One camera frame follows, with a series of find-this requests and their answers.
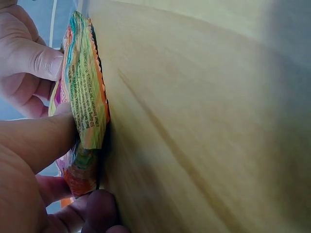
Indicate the person's right hand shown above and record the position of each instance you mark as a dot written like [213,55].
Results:
[17,55]

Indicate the person's left hand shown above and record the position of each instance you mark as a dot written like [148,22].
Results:
[19,184]

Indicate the colourful snack packet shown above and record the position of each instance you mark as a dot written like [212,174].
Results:
[85,102]

